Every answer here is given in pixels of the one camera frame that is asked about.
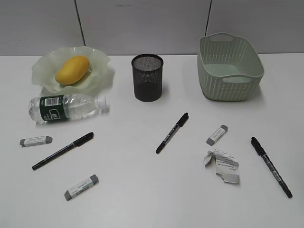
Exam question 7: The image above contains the yellow mango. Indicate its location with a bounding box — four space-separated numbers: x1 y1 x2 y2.
55 56 90 85

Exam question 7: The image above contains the white waste paper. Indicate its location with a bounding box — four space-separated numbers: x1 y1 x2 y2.
203 149 240 184

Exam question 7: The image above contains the black marker pen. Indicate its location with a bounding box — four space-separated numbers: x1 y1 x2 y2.
156 113 189 154
250 137 293 199
32 132 94 171

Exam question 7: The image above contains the clear plastic water bottle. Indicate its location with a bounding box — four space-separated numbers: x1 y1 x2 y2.
28 94 110 122

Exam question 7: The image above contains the black mesh pen holder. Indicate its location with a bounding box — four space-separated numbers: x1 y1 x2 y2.
131 54 164 102

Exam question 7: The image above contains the grey white eraser right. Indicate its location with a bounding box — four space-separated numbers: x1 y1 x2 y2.
206 125 228 146

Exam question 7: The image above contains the grey white eraser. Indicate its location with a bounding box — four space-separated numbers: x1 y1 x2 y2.
64 174 99 201
19 136 53 147
206 125 228 146

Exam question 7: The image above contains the grey white eraser front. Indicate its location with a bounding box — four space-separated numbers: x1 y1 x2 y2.
64 174 99 201

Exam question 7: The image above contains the pale green woven plastic basket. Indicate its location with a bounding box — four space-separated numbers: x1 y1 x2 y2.
197 33 264 102

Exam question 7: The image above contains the pale green wavy glass plate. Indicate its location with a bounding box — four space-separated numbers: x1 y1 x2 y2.
31 46 110 95

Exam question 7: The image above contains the grey white eraser far left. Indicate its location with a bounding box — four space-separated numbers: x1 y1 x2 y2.
19 136 53 147

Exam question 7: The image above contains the black wall cable right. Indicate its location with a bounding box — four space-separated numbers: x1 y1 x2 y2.
204 0 213 37

